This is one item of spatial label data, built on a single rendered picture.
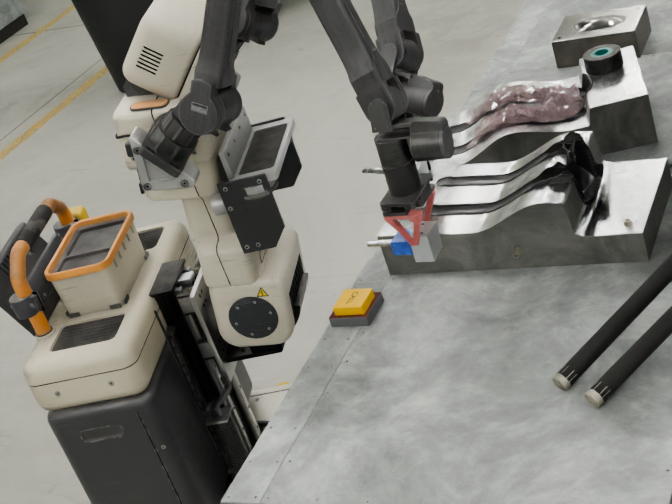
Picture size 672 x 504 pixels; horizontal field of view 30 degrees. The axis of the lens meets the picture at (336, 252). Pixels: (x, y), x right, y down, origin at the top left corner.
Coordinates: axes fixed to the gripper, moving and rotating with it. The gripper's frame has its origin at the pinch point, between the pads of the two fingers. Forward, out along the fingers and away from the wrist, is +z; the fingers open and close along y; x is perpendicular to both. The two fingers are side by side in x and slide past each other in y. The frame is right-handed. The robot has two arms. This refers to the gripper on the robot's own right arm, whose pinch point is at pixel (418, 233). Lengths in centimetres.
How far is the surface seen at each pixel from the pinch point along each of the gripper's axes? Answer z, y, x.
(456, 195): 6.5, 24.0, 2.3
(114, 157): 99, 239, 261
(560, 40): 8, 97, 0
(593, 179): 7.2, 28.2, -23.7
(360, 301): 11.9, -3.5, 13.6
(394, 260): 12.2, 10.3, 12.0
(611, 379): 11.5, -25.8, -37.7
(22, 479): 99, 33, 165
